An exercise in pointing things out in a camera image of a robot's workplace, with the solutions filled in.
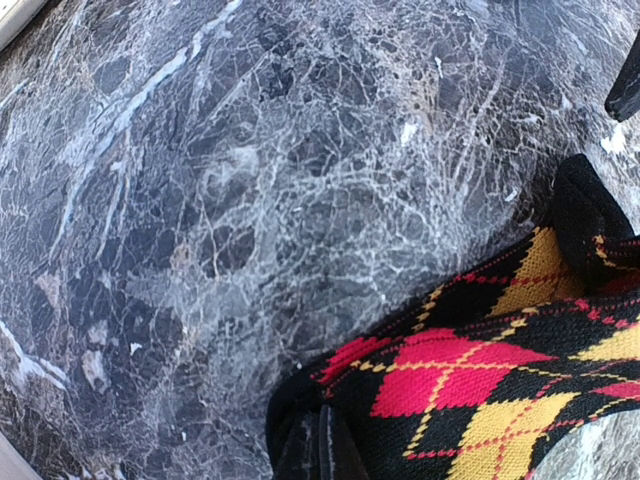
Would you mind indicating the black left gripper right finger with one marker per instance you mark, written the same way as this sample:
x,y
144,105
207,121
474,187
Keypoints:
x,y
339,458

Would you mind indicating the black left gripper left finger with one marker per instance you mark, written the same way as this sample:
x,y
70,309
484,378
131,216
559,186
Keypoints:
x,y
300,457

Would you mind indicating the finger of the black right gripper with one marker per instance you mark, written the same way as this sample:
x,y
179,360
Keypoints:
x,y
622,101

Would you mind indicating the black red yellow argyle sock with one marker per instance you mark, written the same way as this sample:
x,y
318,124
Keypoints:
x,y
485,374

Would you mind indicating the wooden compartment box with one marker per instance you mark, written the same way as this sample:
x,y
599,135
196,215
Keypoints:
x,y
15,16

